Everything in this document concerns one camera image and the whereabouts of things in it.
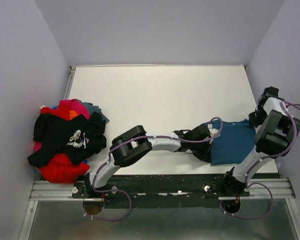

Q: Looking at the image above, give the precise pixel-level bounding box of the red t shirt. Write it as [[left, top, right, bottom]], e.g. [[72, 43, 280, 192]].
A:
[[38, 99, 91, 184]]

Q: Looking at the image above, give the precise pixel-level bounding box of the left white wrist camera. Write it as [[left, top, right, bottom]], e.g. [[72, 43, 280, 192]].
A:
[[207, 123, 219, 137]]

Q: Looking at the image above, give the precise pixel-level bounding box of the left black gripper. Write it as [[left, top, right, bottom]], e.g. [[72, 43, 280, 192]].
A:
[[190, 138, 214, 164]]

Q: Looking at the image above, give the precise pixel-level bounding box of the grey blue t shirt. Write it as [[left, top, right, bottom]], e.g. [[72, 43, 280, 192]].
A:
[[81, 102, 110, 123]]

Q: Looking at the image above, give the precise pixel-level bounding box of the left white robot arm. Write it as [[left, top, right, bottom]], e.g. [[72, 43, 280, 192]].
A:
[[83, 123, 220, 198]]

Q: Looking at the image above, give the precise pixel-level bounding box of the black t shirt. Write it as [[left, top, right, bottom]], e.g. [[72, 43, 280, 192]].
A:
[[27, 112, 107, 168]]

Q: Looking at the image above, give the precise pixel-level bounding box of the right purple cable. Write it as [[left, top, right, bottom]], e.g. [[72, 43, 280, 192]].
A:
[[219, 98, 300, 220]]

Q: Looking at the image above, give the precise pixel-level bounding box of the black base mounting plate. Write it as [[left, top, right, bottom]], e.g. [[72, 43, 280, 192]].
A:
[[72, 174, 249, 213]]

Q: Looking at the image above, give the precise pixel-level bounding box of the purple cable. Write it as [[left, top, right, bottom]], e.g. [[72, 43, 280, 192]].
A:
[[82, 116, 225, 221], [219, 98, 300, 220]]

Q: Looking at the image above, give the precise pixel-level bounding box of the aluminium frame rail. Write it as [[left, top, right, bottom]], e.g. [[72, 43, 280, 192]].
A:
[[19, 173, 300, 240]]

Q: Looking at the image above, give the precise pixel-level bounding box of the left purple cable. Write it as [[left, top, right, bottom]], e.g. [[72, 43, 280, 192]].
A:
[[82, 116, 225, 221]]

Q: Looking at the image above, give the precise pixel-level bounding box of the orange t shirt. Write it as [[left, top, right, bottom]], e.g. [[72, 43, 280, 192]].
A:
[[69, 110, 79, 120]]

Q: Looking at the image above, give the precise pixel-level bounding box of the teal blue t shirt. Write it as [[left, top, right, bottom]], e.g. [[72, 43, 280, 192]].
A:
[[210, 119, 256, 166]]

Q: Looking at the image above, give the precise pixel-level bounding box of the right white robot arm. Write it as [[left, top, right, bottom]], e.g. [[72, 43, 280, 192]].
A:
[[220, 86, 300, 196]]

